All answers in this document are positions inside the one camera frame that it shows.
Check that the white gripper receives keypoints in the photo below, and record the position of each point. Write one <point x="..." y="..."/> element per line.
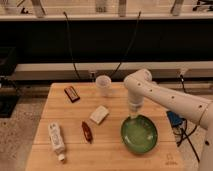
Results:
<point x="134" y="110"/>

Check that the black box at left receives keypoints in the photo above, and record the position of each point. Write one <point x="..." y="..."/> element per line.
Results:
<point x="8" y="64"/>

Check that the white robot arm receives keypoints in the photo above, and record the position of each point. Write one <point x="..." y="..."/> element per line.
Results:
<point x="194" y="108"/>

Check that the green ceramic bowl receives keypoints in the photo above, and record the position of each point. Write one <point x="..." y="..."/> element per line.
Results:
<point x="139" y="134"/>

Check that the brown chocolate bar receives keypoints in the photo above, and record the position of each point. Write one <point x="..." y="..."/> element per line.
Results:
<point x="72" y="94"/>

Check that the clear plastic cup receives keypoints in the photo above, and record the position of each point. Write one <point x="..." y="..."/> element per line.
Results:
<point x="103" y="83"/>

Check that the white soap bar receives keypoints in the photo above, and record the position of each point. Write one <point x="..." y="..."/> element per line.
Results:
<point x="99" y="114"/>

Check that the blue cable connector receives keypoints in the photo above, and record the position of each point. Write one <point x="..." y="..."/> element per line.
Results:
<point x="174" y="119"/>

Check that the white tube bottle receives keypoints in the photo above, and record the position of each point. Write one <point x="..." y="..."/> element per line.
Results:
<point x="56" y="139"/>

